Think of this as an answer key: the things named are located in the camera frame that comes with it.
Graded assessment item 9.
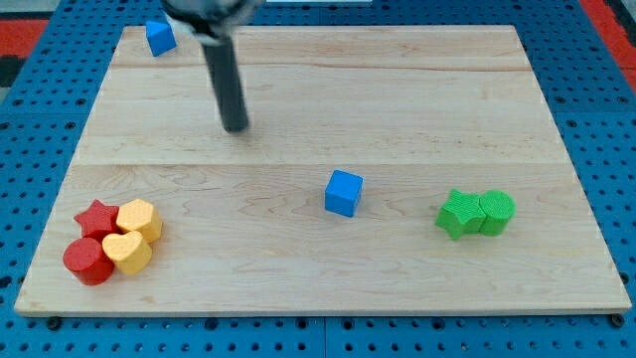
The grey robot arm end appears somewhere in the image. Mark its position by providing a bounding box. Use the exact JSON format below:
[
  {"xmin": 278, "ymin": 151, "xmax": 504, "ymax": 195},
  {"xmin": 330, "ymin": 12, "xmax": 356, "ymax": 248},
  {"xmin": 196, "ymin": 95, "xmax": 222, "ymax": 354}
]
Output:
[{"xmin": 161, "ymin": 0, "xmax": 264, "ymax": 46}]

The blue cube block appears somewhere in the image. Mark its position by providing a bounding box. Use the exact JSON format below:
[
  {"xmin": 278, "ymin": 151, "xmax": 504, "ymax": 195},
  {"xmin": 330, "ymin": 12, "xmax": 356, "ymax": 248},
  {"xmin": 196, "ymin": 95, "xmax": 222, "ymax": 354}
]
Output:
[{"xmin": 324, "ymin": 170, "xmax": 364, "ymax": 218}]

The blue triangle block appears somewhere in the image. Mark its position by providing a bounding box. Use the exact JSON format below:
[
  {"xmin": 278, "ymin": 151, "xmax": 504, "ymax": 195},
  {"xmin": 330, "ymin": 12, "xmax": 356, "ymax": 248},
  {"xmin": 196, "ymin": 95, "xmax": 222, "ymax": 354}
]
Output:
[{"xmin": 145, "ymin": 21, "xmax": 177, "ymax": 57}]

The wooden board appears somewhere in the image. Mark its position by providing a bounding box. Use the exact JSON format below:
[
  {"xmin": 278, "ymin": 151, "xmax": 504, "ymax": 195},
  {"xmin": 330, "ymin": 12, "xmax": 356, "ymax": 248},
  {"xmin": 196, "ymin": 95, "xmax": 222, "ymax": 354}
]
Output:
[{"xmin": 15, "ymin": 26, "xmax": 631, "ymax": 317}]

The green star block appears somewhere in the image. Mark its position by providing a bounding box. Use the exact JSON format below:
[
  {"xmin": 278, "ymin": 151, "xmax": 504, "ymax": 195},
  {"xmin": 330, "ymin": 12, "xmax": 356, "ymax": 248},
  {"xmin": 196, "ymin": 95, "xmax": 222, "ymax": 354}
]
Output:
[{"xmin": 435, "ymin": 189, "xmax": 486, "ymax": 240}]

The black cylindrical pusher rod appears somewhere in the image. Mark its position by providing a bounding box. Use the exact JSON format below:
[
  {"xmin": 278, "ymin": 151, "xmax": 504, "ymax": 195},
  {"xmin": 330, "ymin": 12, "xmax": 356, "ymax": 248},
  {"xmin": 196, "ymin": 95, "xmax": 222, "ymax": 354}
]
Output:
[{"xmin": 203, "ymin": 37, "xmax": 249, "ymax": 133}]

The green cylinder block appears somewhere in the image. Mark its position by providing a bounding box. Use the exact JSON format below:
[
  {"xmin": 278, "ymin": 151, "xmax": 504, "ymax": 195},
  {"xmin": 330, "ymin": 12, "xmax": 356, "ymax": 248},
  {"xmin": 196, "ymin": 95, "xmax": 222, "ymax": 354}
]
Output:
[{"xmin": 479, "ymin": 190, "xmax": 516, "ymax": 236}]

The yellow hexagon block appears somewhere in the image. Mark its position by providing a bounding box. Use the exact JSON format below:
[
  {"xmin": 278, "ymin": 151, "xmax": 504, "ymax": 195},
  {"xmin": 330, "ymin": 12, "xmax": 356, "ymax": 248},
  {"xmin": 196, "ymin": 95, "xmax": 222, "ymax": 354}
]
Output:
[{"xmin": 115, "ymin": 199, "xmax": 163, "ymax": 243}]

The yellow heart block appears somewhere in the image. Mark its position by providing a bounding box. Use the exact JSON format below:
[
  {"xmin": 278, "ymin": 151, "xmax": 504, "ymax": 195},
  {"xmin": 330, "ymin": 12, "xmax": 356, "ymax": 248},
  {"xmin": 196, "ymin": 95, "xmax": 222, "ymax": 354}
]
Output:
[{"xmin": 102, "ymin": 231, "xmax": 153, "ymax": 275}]

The red star block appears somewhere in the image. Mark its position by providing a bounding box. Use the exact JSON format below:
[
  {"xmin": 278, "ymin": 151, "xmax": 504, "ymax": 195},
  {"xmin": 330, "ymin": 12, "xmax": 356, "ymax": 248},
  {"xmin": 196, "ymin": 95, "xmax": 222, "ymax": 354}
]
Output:
[{"xmin": 74, "ymin": 200, "xmax": 120, "ymax": 242}]

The red cylinder block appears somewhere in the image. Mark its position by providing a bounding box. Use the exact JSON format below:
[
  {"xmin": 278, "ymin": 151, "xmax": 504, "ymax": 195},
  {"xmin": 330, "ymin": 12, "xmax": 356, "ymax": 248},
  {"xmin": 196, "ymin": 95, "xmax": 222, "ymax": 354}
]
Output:
[{"xmin": 63, "ymin": 238, "xmax": 114, "ymax": 285}]

